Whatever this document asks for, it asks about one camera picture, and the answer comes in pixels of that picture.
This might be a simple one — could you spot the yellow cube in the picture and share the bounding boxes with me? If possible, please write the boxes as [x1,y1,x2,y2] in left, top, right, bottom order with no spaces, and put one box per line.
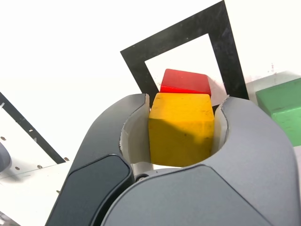
[148,92,216,168]

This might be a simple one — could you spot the black tape strip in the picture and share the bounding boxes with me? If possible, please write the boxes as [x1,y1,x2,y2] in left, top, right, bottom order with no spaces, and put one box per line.
[0,91,66,164]

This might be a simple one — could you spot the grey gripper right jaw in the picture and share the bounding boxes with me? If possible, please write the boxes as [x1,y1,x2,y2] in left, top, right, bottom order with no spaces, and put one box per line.
[101,95,297,226]

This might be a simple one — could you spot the red cube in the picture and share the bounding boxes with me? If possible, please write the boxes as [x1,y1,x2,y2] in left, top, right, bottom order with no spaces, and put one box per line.
[159,68,212,97]

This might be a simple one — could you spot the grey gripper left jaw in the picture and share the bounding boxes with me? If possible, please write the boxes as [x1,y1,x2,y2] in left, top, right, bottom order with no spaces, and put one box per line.
[44,93,153,226]

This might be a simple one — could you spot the black tape square outline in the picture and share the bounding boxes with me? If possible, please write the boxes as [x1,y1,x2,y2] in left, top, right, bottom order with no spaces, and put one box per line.
[120,0,249,101]

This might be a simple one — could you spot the green cube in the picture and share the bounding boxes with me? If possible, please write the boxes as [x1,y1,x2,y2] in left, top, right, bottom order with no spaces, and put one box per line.
[255,78,301,147]

